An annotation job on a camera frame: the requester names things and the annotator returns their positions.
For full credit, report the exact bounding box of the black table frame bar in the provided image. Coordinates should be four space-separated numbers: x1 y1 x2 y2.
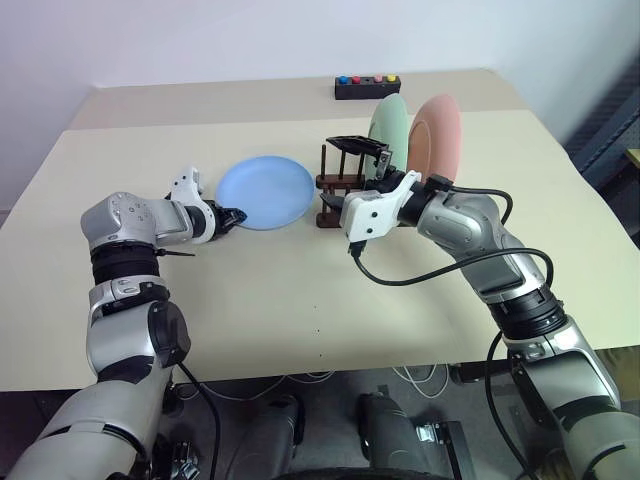
448 358 512 386

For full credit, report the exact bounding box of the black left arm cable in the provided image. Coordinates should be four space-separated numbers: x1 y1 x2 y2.
177 359 224 480

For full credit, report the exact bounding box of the dark wooden dish rack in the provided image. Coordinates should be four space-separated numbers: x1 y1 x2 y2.
314 143 374 231

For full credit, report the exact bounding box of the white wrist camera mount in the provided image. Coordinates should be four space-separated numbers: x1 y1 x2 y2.
163 163 217 246
340 169 422 244

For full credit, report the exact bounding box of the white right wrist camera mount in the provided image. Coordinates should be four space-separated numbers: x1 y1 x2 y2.
340 169 422 244

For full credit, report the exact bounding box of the blue plate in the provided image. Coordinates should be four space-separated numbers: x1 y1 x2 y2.
214 155 317 233

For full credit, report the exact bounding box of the white cable under table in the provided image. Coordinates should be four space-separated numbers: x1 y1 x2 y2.
391 363 452 400
198 371 335 390

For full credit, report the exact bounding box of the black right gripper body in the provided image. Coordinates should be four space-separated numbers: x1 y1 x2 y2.
363 148 409 195

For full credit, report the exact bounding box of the dark grey rounded shape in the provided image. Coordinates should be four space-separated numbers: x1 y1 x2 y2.
238 393 307 480
354 391 422 480

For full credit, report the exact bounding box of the black floor bracket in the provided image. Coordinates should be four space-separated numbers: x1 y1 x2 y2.
416 420 475 480

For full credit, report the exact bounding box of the dark slatted panel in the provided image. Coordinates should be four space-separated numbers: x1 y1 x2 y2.
563 63 640 177

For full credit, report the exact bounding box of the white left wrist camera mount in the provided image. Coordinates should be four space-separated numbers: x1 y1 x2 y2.
163 163 217 246

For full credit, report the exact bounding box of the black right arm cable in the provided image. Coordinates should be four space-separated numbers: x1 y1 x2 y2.
345 174 558 480

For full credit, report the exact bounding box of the green plate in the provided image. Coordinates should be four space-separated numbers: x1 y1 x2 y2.
368 94 409 174

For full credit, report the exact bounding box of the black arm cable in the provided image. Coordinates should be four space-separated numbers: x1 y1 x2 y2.
345 174 558 480
177 359 224 480

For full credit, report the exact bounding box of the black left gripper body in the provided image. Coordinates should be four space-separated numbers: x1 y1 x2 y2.
212 202 237 242

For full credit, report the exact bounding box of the red plate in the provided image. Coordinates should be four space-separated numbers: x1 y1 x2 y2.
405 93 463 183

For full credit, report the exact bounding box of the black button box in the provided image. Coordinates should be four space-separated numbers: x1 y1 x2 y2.
334 74 403 102

